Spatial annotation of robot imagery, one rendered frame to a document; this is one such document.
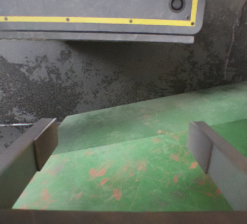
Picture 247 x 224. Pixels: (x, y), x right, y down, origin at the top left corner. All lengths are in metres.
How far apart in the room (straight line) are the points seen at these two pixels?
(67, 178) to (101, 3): 0.40
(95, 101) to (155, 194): 0.66
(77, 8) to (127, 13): 0.13
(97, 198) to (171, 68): 0.69
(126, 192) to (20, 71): 0.79
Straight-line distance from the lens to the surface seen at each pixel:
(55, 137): 0.17
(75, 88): 0.85
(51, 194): 0.28
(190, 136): 0.17
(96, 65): 0.81
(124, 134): 0.54
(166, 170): 0.26
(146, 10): 0.49
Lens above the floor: 0.80
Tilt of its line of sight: 74 degrees down
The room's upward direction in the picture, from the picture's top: 177 degrees clockwise
